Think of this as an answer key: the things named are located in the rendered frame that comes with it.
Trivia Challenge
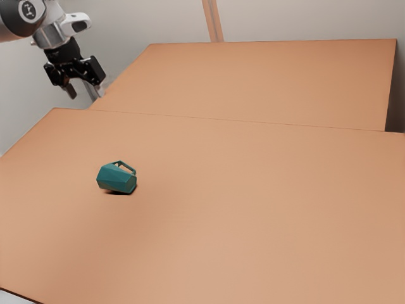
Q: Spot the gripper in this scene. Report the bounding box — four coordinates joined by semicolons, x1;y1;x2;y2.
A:
42;37;107;103

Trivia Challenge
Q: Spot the teal faceted mug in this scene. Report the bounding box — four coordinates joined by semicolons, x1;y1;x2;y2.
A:
96;160;138;195

